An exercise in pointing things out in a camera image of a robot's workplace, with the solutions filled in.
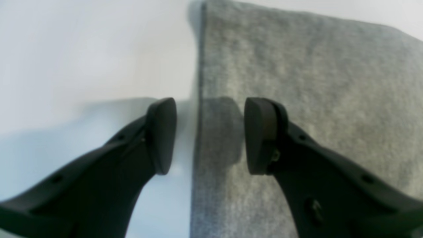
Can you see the grey T-shirt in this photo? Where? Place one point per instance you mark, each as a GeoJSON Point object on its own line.
{"type": "Point", "coordinates": [354, 87]}

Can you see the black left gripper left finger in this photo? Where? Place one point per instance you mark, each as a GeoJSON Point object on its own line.
{"type": "Point", "coordinates": [94, 195]}

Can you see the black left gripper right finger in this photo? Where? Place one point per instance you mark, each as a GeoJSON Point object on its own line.
{"type": "Point", "coordinates": [329, 196]}

